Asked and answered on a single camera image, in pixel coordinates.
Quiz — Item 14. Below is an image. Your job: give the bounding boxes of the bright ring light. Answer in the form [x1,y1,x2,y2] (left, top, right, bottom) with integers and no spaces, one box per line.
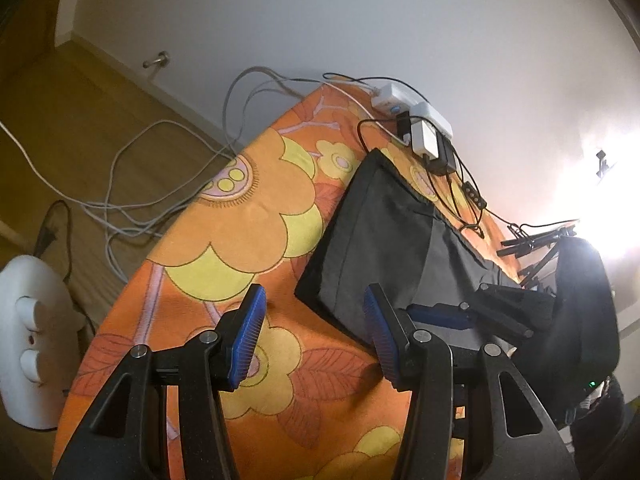
[570,120,640,286]

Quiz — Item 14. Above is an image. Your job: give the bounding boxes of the white electric heater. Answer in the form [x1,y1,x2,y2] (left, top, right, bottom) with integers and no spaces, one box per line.
[0,255,87,431]

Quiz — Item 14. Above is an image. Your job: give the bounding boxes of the power strip with cables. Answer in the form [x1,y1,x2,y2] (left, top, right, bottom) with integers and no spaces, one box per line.
[322,71,501,239]

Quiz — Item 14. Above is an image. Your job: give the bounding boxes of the black charger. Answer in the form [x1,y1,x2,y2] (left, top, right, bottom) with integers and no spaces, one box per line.
[427,135,459,176]

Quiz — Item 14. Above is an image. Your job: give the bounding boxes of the black floor cable with plug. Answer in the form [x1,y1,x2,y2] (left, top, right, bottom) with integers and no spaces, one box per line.
[31,200,99,337]

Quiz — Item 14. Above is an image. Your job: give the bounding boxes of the white power cable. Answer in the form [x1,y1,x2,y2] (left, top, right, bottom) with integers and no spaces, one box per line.
[0,119,236,283]

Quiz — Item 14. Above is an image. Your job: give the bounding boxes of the black pants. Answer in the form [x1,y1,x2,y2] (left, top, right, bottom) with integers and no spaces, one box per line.
[295,149,556,351]

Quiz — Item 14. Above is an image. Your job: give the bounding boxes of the small black tripod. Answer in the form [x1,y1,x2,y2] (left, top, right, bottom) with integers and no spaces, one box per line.
[500,219,581,291]

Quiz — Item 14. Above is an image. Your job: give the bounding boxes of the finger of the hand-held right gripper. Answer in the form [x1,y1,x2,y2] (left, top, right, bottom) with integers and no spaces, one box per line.
[406,301,473,331]
[472,282,555,339]

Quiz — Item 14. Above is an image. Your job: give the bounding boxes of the orange floral tablecloth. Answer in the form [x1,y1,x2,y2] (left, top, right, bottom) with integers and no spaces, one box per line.
[52,82,511,480]

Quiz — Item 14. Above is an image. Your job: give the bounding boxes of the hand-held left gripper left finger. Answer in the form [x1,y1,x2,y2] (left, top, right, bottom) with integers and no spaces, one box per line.
[52,283,268,480]

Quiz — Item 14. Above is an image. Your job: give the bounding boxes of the white charger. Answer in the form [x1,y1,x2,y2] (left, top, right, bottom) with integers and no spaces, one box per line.
[411,120,441,157]

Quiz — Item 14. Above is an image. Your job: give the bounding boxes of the black inline cable switch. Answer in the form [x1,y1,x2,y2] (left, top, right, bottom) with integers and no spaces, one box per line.
[462,181,489,210]

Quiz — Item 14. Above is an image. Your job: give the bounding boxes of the grey power cable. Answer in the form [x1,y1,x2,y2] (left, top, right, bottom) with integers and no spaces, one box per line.
[221,64,382,161]

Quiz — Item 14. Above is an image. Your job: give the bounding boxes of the white power strip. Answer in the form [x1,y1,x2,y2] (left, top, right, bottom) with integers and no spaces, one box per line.
[371,85,454,140]

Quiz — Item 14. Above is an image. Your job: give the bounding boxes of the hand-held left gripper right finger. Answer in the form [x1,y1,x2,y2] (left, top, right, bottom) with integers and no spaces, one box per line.
[362,283,581,480]

